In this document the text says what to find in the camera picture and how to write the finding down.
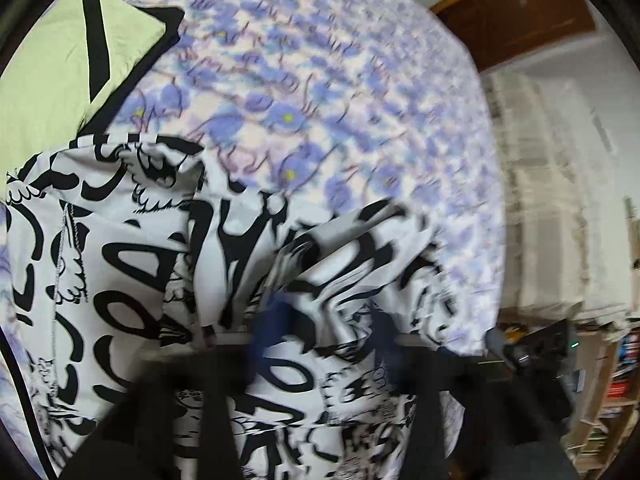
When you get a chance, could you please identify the beige cloth covered furniture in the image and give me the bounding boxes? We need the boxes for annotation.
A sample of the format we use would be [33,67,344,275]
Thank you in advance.
[480,67,640,331]

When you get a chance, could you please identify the wooden bookshelf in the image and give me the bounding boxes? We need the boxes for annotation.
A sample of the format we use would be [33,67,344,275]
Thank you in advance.
[560,320,640,471]

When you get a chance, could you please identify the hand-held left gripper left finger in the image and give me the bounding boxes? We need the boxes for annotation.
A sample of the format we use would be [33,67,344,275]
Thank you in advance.
[60,295,296,480]

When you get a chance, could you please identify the black and white printed jacket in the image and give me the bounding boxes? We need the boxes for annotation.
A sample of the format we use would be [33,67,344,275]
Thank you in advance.
[5,132,468,480]

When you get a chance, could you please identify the brown wooden door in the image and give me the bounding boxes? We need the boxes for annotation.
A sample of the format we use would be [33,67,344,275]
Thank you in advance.
[430,0,598,73]

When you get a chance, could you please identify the folded yellow-green garment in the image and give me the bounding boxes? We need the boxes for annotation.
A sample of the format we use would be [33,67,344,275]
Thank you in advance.
[0,0,186,181]

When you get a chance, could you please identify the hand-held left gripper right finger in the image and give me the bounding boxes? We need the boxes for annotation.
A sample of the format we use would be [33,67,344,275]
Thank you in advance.
[370,305,581,480]

